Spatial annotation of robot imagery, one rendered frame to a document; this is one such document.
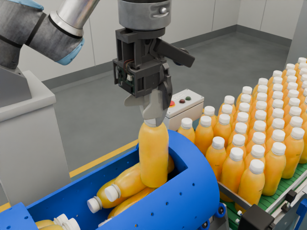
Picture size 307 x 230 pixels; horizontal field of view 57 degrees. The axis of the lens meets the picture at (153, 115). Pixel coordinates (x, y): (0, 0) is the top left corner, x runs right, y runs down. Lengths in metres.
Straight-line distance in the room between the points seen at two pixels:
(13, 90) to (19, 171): 0.39
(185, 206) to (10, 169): 0.91
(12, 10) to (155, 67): 0.80
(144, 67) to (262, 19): 5.01
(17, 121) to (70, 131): 1.67
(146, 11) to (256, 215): 0.66
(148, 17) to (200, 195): 0.43
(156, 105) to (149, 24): 0.17
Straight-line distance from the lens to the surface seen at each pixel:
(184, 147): 0.72
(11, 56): 1.24
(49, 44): 1.21
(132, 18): 0.47
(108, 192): 0.75
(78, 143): 2.74
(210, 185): 0.73
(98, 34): 3.77
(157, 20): 0.47
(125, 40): 0.48
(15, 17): 1.21
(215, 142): 0.95
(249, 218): 0.90
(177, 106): 1.12
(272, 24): 5.37
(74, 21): 1.18
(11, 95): 1.24
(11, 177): 1.42
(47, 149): 1.40
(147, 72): 0.50
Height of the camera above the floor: 1.70
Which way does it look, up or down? 34 degrees down
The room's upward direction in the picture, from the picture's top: straight up
